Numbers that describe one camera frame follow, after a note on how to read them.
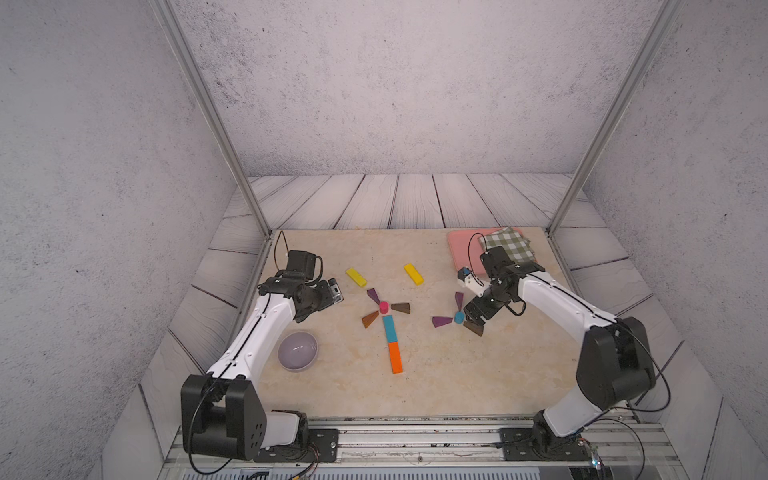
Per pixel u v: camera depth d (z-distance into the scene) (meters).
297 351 0.88
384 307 0.97
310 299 0.75
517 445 0.72
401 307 0.97
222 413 0.40
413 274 1.07
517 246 1.15
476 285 0.79
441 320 0.95
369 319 0.95
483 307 0.79
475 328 0.93
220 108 0.88
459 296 0.99
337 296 0.77
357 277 1.07
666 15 0.70
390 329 0.94
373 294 1.01
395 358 0.89
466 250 0.81
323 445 0.73
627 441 0.74
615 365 0.44
